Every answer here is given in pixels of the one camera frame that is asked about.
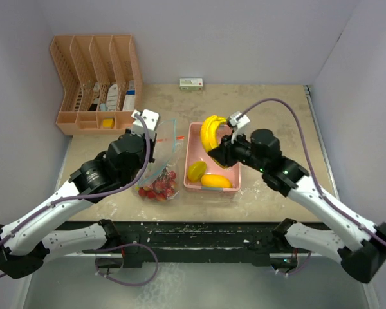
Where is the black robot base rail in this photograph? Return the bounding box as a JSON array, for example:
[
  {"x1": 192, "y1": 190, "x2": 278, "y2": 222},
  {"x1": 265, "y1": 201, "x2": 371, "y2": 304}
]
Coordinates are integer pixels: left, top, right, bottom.
[{"x1": 54, "y1": 220, "x2": 313, "y2": 268}]

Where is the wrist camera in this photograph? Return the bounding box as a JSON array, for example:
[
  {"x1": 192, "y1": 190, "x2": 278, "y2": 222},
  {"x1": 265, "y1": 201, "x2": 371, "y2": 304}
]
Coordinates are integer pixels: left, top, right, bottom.
[
  {"x1": 131, "y1": 109, "x2": 160, "y2": 141},
  {"x1": 227, "y1": 111, "x2": 250, "y2": 143}
]

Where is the orange desk file organizer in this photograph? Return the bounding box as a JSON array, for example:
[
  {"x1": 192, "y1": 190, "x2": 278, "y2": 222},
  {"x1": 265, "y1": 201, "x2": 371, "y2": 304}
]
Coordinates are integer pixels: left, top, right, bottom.
[{"x1": 50, "y1": 34, "x2": 143, "y2": 136}]

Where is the clear orange-zipper bag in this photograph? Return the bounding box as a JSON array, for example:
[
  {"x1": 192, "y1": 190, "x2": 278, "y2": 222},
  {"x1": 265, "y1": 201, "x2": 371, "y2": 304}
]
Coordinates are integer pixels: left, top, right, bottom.
[{"x1": 132, "y1": 136, "x2": 185, "y2": 203}]

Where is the white tube in organizer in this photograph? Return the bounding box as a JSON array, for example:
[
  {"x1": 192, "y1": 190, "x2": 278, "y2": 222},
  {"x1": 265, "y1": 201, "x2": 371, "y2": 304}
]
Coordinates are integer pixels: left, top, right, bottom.
[{"x1": 106, "y1": 84, "x2": 120, "y2": 111}]

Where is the green white small box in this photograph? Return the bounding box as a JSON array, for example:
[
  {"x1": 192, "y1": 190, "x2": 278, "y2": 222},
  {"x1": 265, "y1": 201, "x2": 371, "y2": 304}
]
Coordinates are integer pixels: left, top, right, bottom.
[{"x1": 179, "y1": 78, "x2": 203, "y2": 91}]

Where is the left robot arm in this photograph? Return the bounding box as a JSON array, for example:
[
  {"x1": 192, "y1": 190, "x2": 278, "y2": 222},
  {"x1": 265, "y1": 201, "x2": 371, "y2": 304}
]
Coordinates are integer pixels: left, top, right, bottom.
[{"x1": 0, "y1": 129, "x2": 156, "y2": 279}]

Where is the green starfruit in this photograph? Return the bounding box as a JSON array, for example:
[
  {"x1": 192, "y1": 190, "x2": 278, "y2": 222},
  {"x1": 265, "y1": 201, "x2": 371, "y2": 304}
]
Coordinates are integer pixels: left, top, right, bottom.
[{"x1": 187, "y1": 161, "x2": 207, "y2": 182}]

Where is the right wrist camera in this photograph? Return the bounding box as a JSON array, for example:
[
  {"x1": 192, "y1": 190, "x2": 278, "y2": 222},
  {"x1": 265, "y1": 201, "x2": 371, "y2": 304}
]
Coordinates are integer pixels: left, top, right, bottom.
[{"x1": 227, "y1": 111, "x2": 250, "y2": 143}]

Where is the yellow banana bunch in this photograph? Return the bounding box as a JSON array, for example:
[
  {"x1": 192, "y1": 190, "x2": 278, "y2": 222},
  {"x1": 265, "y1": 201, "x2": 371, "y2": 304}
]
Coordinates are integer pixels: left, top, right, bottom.
[{"x1": 200, "y1": 115, "x2": 227, "y2": 153}]

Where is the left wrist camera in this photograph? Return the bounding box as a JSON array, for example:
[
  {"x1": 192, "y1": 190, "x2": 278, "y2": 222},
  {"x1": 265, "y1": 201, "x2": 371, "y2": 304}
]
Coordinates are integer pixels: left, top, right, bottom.
[{"x1": 131, "y1": 109, "x2": 160, "y2": 141}]

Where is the yellow sponge in organizer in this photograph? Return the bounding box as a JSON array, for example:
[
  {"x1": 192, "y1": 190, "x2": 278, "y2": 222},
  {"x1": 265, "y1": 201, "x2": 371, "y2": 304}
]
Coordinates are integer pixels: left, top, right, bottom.
[{"x1": 102, "y1": 118, "x2": 115, "y2": 129}]

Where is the yellow mango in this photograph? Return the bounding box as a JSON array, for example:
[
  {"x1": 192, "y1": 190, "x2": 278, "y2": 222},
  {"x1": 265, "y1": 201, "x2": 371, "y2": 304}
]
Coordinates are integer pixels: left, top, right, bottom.
[{"x1": 200, "y1": 174, "x2": 232, "y2": 188}]

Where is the red strawberry cluster with leaves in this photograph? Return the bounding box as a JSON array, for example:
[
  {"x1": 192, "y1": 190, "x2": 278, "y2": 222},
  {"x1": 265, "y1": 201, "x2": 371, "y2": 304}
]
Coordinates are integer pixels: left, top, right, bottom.
[{"x1": 136, "y1": 169, "x2": 178, "y2": 201}]

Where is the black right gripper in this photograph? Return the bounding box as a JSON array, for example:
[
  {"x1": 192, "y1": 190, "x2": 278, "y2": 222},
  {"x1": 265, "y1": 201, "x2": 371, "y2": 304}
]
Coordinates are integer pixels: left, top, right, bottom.
[{"x1": 210, "y1": 129, "x2": 266, "y2": 173}]

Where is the clear blue-zipper bag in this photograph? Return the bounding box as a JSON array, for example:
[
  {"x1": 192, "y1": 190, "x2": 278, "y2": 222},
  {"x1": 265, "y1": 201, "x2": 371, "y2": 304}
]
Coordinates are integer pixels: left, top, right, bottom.
[{"x1": 137, "y1": 118, "x2": 184, "y2": 187}]

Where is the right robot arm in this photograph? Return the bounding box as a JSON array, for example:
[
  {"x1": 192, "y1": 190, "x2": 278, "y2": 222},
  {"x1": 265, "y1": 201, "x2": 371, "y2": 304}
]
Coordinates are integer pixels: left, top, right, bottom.
[{"x1": 200, "y1": 129, "x2": 386, "y2": 283}]

